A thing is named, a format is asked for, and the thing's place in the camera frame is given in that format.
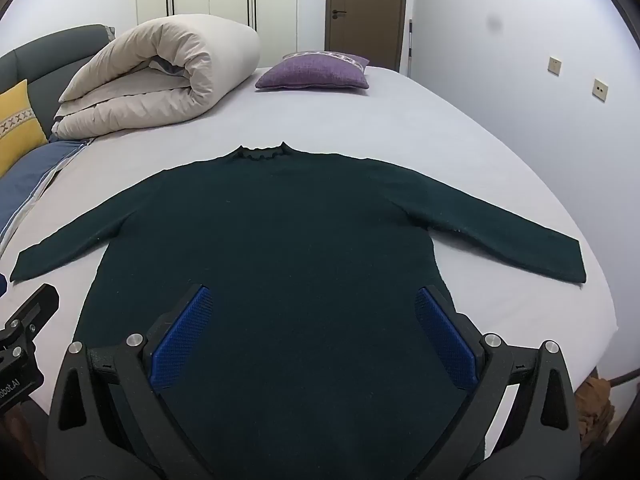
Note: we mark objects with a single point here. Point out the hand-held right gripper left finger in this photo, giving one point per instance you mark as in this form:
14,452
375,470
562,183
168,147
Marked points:
182,340

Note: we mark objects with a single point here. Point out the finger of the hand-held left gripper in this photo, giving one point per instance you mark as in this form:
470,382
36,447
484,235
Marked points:
35,305

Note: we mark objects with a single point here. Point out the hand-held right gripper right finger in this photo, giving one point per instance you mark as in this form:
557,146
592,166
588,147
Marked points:
445,340

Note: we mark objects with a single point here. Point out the dark green sweater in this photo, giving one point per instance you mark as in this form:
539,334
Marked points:
300,240

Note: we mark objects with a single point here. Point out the blue pillow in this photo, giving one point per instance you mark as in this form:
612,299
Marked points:
30,175

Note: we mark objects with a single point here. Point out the brown crumpled bag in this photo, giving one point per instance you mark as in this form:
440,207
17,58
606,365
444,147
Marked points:
595,405

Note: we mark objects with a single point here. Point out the yellow cushion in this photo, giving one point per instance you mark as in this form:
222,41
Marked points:
17,125

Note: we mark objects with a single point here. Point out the bed with white sheet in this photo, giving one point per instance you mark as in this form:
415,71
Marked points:
350,115

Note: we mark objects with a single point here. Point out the grey padded headboard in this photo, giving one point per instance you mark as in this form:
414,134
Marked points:
60,55

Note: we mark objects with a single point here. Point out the rolled beige duvet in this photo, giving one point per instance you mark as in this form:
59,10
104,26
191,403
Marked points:
200,60

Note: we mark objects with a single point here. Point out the thin leaning pole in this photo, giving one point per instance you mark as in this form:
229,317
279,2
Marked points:
410,45

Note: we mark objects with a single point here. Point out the patterned purple pillow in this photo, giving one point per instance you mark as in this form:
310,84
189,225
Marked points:
345,56

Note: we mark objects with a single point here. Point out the brown door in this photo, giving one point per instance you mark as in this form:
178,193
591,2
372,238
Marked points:
370,5

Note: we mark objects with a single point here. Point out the beige wall socket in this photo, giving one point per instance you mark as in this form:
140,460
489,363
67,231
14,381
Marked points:
554,65
599,89

